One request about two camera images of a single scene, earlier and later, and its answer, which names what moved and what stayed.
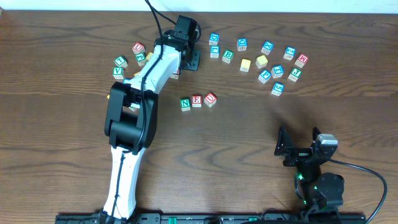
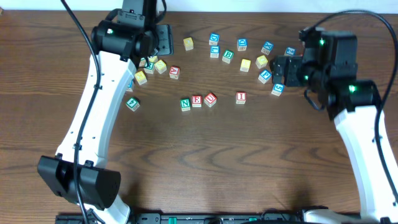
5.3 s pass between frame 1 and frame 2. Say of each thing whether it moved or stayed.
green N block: stayed
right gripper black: moved
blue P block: stayed
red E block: stayed
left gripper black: moved
